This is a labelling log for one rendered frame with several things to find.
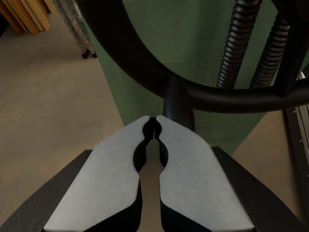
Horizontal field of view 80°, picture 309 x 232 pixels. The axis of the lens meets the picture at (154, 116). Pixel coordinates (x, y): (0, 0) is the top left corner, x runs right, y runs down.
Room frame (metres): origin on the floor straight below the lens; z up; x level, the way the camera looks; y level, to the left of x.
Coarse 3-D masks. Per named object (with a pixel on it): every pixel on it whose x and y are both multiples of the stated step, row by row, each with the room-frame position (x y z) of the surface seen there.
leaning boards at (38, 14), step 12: (0, 0) 1.47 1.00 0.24; (12, 0) 1.41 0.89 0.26; (24, 0) 1.47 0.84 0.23; (36, 0) 1.60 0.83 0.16; (48, 0) 1.70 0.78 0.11; (60, 0) 1.92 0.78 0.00; (12, 12) 1.45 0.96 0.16; (24, 12) 1.45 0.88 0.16; (36, 12) 1.45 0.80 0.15; (12, 24) 1.41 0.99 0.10; (24, 24) 1.47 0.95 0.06; (36, 24) 1.47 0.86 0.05; (48, 24) 1.51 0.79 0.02
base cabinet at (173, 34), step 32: (128, 0) 0.30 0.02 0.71; (160, 0) 0.30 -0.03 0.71; (192, 0) 0.30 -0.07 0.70; (224, 0) 0.29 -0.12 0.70; (160, 32) 0.30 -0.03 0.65; (192, 32) 0.30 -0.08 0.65; (224, 32) 0.29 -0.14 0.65; (256, 32) 0.29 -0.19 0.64; (192, 64) 0.29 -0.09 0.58; (256, 64) 0.28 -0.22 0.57; (128, 96) 0.30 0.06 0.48; (224, 128) 0.28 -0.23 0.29
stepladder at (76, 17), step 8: (56, 0) 1.09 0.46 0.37; (64, 0) 1.07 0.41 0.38; (72, 8) 1.10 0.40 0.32; (64, 16) 1.09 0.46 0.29; (72, 16) 1.07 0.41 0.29; (80, 16) 1.12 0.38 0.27; (72, 24) 1.11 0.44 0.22; (80, 24) 1.09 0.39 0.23; (72, 32) 1.08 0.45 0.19; (80, 32) 1.07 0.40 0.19; (80, 40) 1.11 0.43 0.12; (88, 40) 1.08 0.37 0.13; (80, 48) 1.08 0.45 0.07; (96, 56) 1.06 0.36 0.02
